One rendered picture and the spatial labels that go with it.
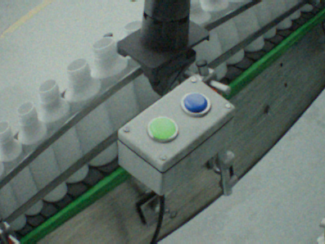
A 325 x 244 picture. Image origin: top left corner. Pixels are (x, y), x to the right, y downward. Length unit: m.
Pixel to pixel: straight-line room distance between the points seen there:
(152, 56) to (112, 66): 0.28
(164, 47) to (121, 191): 0.36
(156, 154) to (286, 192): 1.62
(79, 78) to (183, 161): 0.20
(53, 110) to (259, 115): 0.42
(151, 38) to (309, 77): 0.68
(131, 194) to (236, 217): 1.39
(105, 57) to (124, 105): 0.08
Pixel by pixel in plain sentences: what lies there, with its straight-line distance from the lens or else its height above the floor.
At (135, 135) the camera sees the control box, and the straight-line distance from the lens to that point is 1.31.
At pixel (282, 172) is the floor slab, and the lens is 2.98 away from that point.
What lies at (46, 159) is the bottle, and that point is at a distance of 1.37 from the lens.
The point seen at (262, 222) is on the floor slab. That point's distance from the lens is 2.79.
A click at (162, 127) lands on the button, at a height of 1.12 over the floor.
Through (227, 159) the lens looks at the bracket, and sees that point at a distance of 1.52.
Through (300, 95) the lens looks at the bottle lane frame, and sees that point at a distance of 1.76.
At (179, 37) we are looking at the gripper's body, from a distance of 1.16.
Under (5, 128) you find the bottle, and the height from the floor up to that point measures 1.15.
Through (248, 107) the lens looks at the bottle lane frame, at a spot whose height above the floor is 0.94.
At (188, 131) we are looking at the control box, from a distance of 1.31.
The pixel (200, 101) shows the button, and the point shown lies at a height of 1.12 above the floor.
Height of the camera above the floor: 1.85
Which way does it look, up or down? 34 degrees down
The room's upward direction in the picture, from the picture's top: 15 degrees counter-clockwise
